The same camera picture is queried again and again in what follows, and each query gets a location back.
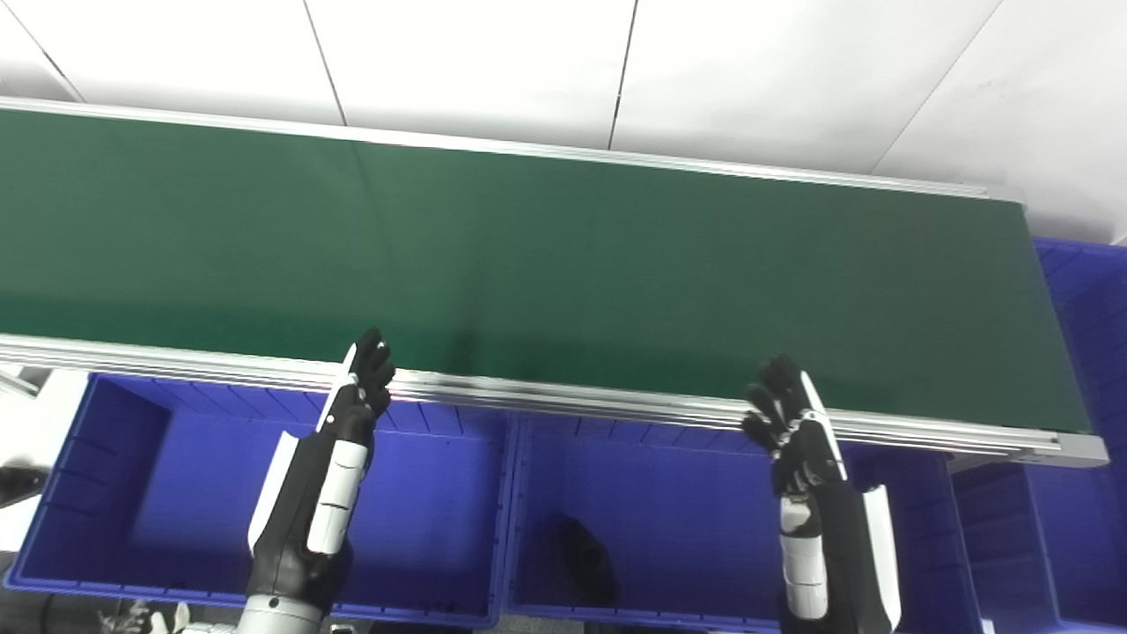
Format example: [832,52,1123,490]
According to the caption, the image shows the black flanged metal part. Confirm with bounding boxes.
[556,517,618,609]

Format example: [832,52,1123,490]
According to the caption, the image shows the wide blue plastic bin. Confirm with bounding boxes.
[4,372,517,629]
[504,414,971,634]

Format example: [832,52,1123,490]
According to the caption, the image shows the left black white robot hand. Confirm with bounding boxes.
[247,328,397,610]

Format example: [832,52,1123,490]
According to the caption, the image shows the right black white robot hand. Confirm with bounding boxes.
[741,354,903,634]

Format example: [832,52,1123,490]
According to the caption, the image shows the long blue plastic bin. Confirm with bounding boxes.
[951,236,1127,634]

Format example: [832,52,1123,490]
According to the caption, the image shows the green conveyor belt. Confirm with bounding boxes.
[0,107,1094,435]
[0,97,1109,468]

